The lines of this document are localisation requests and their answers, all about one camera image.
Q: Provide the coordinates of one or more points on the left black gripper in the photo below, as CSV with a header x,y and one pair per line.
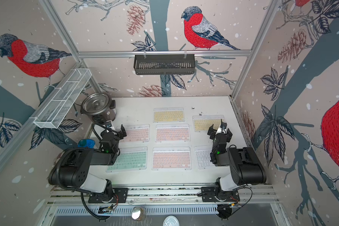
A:
x,y
120,136

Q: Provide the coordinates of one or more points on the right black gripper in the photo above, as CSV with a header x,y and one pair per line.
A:
x,y
214,131

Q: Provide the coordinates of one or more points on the white keyboard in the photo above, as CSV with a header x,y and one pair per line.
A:
x,y
202,156

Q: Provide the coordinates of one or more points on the pink keyboard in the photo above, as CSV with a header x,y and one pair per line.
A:
x,y
172,132
137,133
171,159

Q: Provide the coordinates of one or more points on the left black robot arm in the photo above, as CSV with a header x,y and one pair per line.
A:
x,y
71,172

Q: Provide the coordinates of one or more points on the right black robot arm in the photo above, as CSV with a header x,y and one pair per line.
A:
x,y
244,165

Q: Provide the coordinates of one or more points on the yellow keyboard back right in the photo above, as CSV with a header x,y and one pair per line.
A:
x,y
203,122

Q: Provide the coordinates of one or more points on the yellow keyboard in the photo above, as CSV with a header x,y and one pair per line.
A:
x,y
203,122
174,114

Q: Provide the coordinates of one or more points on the steel rice cooker pot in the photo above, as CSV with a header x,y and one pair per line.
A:
x,y
98,103

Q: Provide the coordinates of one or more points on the blue lidded container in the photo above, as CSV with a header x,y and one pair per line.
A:
x,y
86,143

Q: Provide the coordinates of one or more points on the green keyboard front left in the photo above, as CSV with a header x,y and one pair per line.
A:
x,y
130,159

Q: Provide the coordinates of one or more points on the yellow keyboard back centre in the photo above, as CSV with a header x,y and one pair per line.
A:
x,y
174,114

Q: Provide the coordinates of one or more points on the white round lid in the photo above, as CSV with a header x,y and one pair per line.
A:
x,y
171,221

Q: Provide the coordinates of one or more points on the white wire mesh shelf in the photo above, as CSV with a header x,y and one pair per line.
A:
x,y
64,97

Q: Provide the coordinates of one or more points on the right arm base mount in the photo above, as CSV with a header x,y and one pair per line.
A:
x,y
215,194

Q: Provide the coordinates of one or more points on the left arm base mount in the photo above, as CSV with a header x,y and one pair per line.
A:
x,y
114,195

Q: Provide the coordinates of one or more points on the black hanging wall basket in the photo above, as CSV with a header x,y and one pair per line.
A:
x,y
164,64

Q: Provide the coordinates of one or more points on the aluminium rail track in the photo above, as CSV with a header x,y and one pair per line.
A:
x,y
187,194

